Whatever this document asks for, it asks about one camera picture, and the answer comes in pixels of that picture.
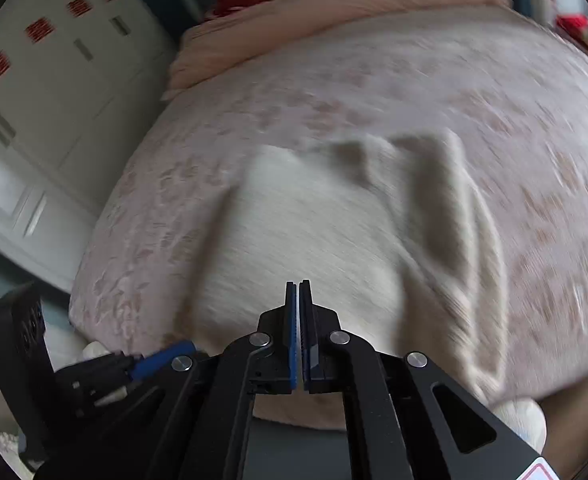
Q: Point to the red cloth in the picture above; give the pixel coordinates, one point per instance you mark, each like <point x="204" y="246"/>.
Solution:
<point x="574" y="24"/>

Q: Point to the cream sweater with black hearts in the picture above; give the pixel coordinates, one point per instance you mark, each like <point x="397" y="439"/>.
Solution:
<point x="334" y="240"/>

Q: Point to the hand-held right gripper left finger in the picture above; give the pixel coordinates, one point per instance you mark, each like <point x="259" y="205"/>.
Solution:
<point x="293" y="350"/>

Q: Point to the pink duvet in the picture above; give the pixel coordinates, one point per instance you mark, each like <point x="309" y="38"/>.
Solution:
<point x="324" y="15"/>

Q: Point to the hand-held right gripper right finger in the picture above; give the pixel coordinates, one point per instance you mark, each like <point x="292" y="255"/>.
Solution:
<point x="308" y="350"/>

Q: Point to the pink floral bedspread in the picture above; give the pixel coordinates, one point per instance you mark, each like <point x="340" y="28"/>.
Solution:
<point x="474" y="95"/>

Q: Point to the white wardrobe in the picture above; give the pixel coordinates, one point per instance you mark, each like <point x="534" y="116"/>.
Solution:
<point x="54" y="125"/>

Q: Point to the red pillow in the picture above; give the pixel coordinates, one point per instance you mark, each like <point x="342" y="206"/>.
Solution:
<point x="244" y="0"/>

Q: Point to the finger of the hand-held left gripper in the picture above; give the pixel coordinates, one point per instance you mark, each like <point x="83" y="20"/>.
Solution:
<point x="164" y="357"/>

